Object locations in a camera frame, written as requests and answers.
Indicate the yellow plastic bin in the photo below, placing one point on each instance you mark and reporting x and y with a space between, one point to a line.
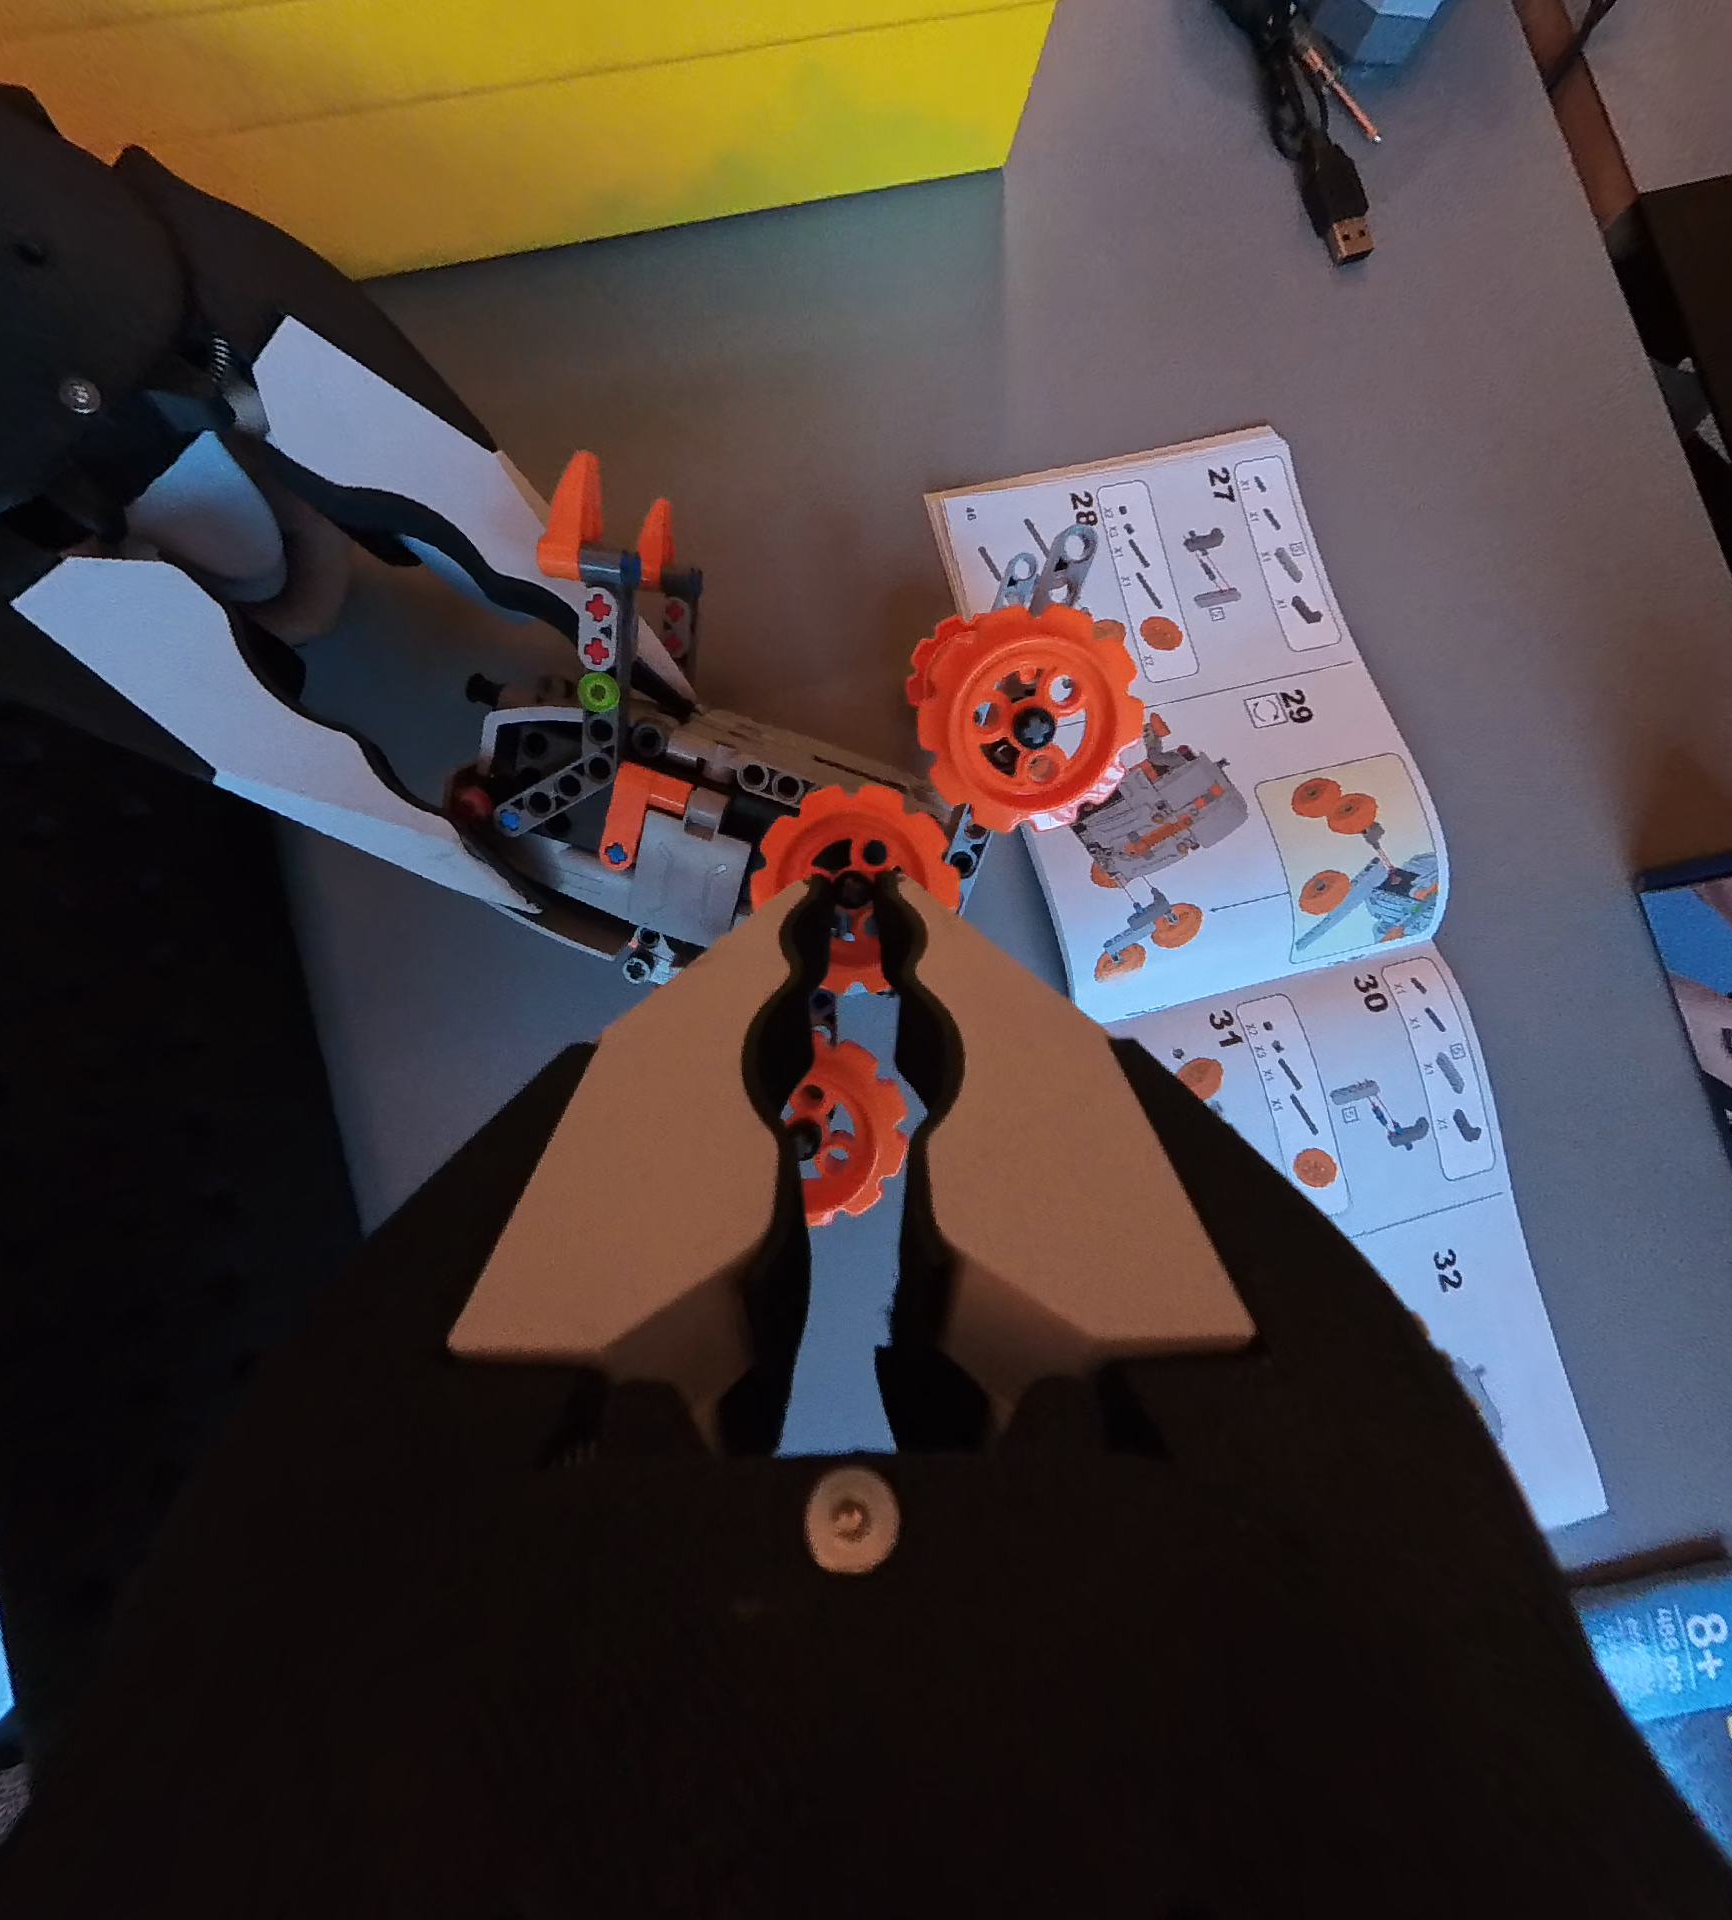
504 119

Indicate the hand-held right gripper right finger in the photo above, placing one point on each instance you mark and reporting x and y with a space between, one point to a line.
1090 1201

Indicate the small blue booklet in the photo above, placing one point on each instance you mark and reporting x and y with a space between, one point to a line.
1689 1695

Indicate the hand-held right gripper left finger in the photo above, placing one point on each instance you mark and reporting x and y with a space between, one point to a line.
611 1201

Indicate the grey orange brick robot model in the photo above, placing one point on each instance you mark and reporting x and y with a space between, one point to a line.
686 865

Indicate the black perforated chair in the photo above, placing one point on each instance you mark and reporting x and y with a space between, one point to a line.
85 1051

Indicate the thin metal rod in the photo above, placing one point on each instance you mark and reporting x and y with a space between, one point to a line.
1354 105

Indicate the grey bracket with orange wheels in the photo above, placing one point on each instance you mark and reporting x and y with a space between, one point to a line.
805 834

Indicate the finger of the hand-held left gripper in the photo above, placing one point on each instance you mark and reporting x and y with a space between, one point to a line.
206 676
387 436

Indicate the open white instruction booklet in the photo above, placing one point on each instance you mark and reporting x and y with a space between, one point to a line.
1405 962

